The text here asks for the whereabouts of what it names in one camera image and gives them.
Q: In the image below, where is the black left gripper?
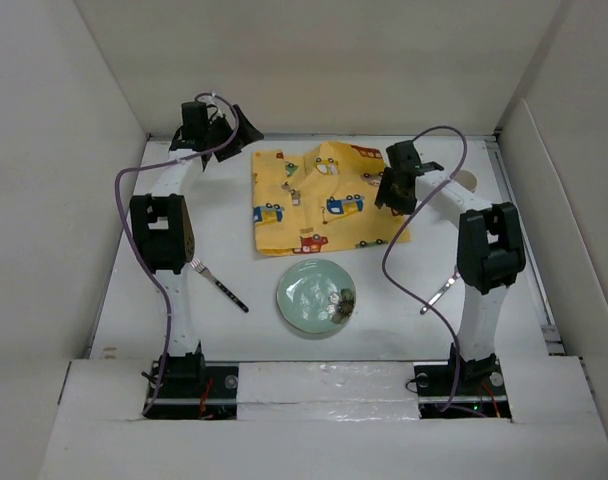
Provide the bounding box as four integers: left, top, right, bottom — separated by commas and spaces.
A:
202, 105, 261, 161

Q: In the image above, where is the light green floral plate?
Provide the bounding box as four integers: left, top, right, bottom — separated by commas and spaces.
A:
276, 259, 357, 336

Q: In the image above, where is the white lavender cup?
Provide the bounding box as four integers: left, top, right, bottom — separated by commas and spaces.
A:
455, 170, 478, 192

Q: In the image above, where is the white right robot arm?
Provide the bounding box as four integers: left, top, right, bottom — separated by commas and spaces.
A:
375, 141, 526, 394

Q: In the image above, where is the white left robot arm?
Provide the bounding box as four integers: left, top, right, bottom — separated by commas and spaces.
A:
129, 95, 264, 357

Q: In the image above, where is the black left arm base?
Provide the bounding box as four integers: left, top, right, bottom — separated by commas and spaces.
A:
141, 350, 239, 421

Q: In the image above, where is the yellow cartoon print cloth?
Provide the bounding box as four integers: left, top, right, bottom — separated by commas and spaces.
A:
251, 141, 405, 256

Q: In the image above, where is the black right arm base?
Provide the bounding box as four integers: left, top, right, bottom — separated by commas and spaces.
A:
405, 346, 512, 420

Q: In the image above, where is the aluminium table edge rail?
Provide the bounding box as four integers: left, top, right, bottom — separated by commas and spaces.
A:
485, 136, 567, 357

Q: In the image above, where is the silver spoon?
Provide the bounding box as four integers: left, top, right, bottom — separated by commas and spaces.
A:
419, 269, 460, 315

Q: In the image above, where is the black handled fork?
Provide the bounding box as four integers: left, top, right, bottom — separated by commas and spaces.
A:
190, 257, 249, 313

